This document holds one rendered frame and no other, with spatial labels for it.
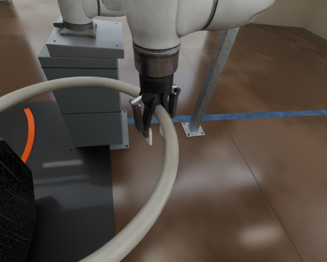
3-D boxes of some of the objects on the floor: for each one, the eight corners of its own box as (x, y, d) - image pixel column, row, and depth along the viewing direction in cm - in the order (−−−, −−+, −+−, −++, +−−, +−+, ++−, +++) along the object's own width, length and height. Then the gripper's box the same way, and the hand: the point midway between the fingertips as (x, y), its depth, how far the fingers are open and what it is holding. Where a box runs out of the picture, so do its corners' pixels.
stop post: (205, 135, 176) (263, 10, 96) (186, 137, 171) (232, 7, 91) (197, 121, 189) (244, 0, 109) (181, 123, 184) (216, -2, 104)
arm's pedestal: (76, 113, 175) (47, 25, 116) (126, 111, 186) (122, 30, 127) (68, 153, 143) (22, 61, 84) (129, 148, 154) (126, 63, 95)
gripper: (179, 53, 42) (171, 121, 59) (109, 71, 35) (125, 142, 53) (199, 66, 38) (185, 135, 55) (125, 90, 31) (136, 160, 49)
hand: (155, 132), depth 52 cm, fingers closed on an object, 4 cm apart
